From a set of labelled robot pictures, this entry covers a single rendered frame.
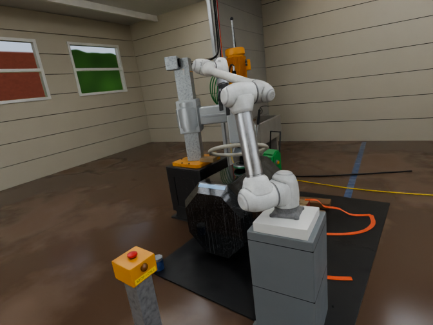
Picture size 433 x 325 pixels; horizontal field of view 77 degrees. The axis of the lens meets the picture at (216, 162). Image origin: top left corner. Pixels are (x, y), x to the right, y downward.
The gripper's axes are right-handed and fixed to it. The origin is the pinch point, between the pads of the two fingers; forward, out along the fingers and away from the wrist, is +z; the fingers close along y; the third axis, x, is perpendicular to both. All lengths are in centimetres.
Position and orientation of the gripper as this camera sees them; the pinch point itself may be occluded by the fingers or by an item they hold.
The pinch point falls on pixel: (225, 111)
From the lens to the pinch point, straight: 208.2
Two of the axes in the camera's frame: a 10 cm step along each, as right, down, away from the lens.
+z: 0.7, 9.9, -1.2
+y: 4.0, 0.9, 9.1
